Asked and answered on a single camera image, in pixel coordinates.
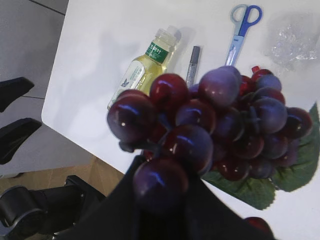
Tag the silver glitter pen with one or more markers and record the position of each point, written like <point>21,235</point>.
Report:
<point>193,66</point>

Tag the purple grape bunch with leaves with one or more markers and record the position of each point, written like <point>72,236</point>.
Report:
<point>234,131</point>

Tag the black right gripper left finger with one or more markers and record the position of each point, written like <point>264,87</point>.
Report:
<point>117,217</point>

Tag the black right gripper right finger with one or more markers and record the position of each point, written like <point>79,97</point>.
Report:
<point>204,217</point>

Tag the yellow tea bottle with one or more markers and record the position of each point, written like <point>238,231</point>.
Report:
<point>144,69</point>

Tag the clear plastic sheet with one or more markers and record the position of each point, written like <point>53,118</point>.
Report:
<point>292,40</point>

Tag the red glitter pen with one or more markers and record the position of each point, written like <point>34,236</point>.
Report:
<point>258,72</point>

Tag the blue capped scissors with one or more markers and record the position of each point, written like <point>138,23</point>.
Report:
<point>241,27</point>

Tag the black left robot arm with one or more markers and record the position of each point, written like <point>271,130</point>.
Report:
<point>23,212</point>

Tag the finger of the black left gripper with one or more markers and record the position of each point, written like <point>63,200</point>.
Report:
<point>13,135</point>
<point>12,89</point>

